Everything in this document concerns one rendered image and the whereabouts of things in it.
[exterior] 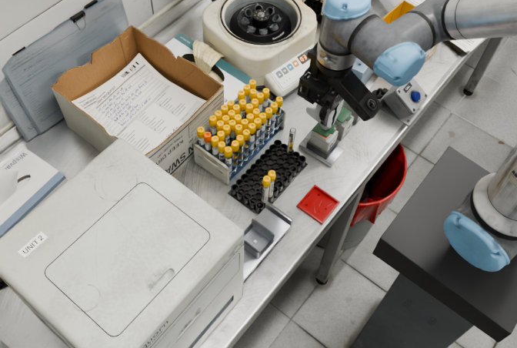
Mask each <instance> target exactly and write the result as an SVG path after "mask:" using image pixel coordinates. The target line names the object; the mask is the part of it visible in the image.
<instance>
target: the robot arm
mask: <svg viewBox="0 0 517 348"><path fill-rule="evenodd" d="M370 8H371V0H326V1H325V5H324V7H323V10H322V13H323V16H322V24H321V28H320V33H319V41H318V42H317V43H316V44H315V46H314V47H313V48H312V49H310V50H309V51H308V54H307V57H308V58H310V59H311V60H310V65H309V67H308V68H307V69H306V70H305V73H304V74H303V75H302V76H301V77H300V78H299V88H298V94H297V95H299V96H300V97H302V98H304V99H305V100H306V101H308V102H310V103H312V104H314V103H317V105H316V107H315V108H310V107H307V108H306V112H307V113H308V114H309V115H310V116H311V117H312V118H313V119H314V120H316V121H317V122H318V123H319V124H320V126H321V127H322V129H324V130H327V129H330V128H331V127H332V125H334V123H335V120H336V119H337V117H338V115H339V113H340V111H341V109H342V107H343V105H344V103H345V101H346V102H347V103H348V105H349V106H350V107H351V108H352V109H353V110H354V111H355V113H356V114H357V115H358V116H359V117H360V118H361V119H362V120H363V121H364V122H366V121H368V120H370V119H372V118H374V117H375V115H376V114H377V113H378V111H379V110H380V109H381V107H382V104H381V102H380V101H379V100H378V99H377V98H376V97H375V96H374V95H373V94H372V93H371V92H370V90H369V89H368V88H367V87H366V86H365V85H364V84H363V82H362V81H361V80H360V79H359V78H358V77H357V76H356V74H355V73H354V72H353V71H352V67H353V64H354V63H355V60H356V58H358V59H359V60H360V61H362V62H363V63H364V64H366V65H367V66H368V67H369V68H370V69H371V70H372V71H374V73H375V74H376V75H377V76H378V77H381V78H383V79H384V80H385V81H387V82H388V83H390V84H391V85H393V86H396V87H399V86H403V85H405V84H407V83H408V82H410V81H411V80H412V78H413V77H414V76H416V75H417V74H418V73H419V71H420V70H421V68H422V67H423V65H424V63H425V58H426V55H425V53H426V52H427V51H428V50H429V49H431V48H432V47H434V46H435V45H437V44H439V43H440V42H444V41H452V40H463V39H475V38H498V37H511V36H517V0H425V1H424V2H423V3H421V4H419V5H417V6H416V7H414V8H413V9H411V10H410V11H408V12H406V13H405V14H404V15H402V16H400V17H399V18H397V19H396V20H394V21H393V22H391V23H387V22H386V21H384V20H383V19H382V18H380V17H379V16H377V15H376V14H375V13H374V12H372V11H371V10H370ZM307 72H308V73H307ZM309 72H310V73H311V74H310V73H309ZM301 84H302V90H301V91H300V88H301ZM444 231H445V235H446V237H447V239H448V240H449V242H450V244H451V245H452V247H453V248H454V249H455V251H456V252H457V253H458V254H459V255H460V256H461V257H462V258H464V259H465V260H466V261H468V262H469V263H471V264H472V265H473V266H475V267H477V268H480V269H482V270H485V271H488V272H496V271H499V270H500V269H501V268H503V267H504V266H506V265H508V264H509V263H510V260H511V259H512V258H513V257H514V256H515V255H516V254H517V145H516V146H515V148H514V149H513V150H512V152H511V153H510V154H509V156H508V158H507V159H506V160H505V161H504V163H503V164H502V166H501V167H500V169H499V170H498V172H494V173H491V174H488V175H487V176H484V177H482V178H481V179H480V180H479V181H478V182H477V184H476V185H475V187H474V188H473V190H472V191H471V192H470V193H469V194H468V195H467V196H466V197H465V199H464V201H463V203H462V204H461V206H460V207H459V208H457V209H456V210H455V211H452V212H451V213H450V216H449V217H448V218H447V219H446V220H445V222H444Z"/></svg>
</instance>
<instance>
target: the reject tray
mask: <svg viewBox="0 0 517 348"><path fill-rule="evenodd" d="M339 203H340V202H339V201H338V200H337V199H336V198H334V197H333V196H331V195H329V194H328V193H327V192H325V191H324V190H323V189H321V188H319V187H318V186H317V185H314V186H313V187H312V188H311V189H310V190H309V192H308V193H307V194H306V195H305V196H304V197H303V199H302V200H301V201H300V202H299V203H298V205H297V206H296V207H297V208H299V209H300V210H301V211H303V212H304V213H306V214H307V215H308V216H310V217H312V218H313V219H314V220H315V221H317V222H318V223H320V224H321V225H322V224H323V223H324V222H325V221H326V220H327V218H328V217H329V216H330V215H331V214H332V212H333V211H334V210H335V209H336V207H337V206H338V205H339Z"/></svg>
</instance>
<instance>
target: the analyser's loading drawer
mask: <svg viewBox="0 0 517 348"><path fill-rule="evenodd" d="M292 222H293V219H292V218H291V217H289V216H287V215H286V214H285V213H284V212H283V211H281V210H280V209H278V208H277V207H275V206H274V205H272V204H271V203H270V202H269V201H267V202H266V203H265V208H264V209H263V210H262V211H261V212H260V213H259V215H258V216H257V217H256V218H255V219H252V223H251V224H250V225H249V226H248V227H247V228H246V229H245V230H244V259H243V273H244V280H245V279H246V278H247V277H248V275H249V274H250V273H251V272H252V271H253V269H254V268H255V267H256V266H257V265H258V264H259V263H260V262H261V261H262V260H263V258H264V257H265V256H266V255H267V254H268V252H269V251H270V250H271V249H272V247H273V246H274V245H275V244H276V243H277V242H278V241H279V240H280V239H281V238H282V236H283V235H284V234H285V233H286V232H287V230H288V229H289V230H290V229H291V228H292ZM254 240H256V241H257V243H253V241H254ZM244 280H243V281H244Z"/></svg>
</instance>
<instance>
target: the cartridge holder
mask: <svg viewBox="0 0 517 348"><path fill-rule="evenodd" d="M311 134H312V130H311V131H310V132H309V134H308V135H307V136H306V137H305V138H304V139H303V140H302V141H301V142H300V144H299V148H300V149H303V150H304V151H306V152H307V153H309V154H310V155H312V156H314V157H316V158H317V159H319V160H320V161H322V162H323V163H325V164H326V165H328V166H330V167H332V166H333V165H334V163H335V162H336V161H337V159H338V158H339V157H340V155H341V154H342V153H343V152H344V149H343V148H342V147H341V146H338V143H339V140H337V139H336V142H335V143H334V144H333V146H332V147H331V148H330V150H329V151H327V152H326V151H324V150H322V149H320V148H319V147H318V146H315V145H314V144H312V143H311V142H310V139H311Z"/></svg>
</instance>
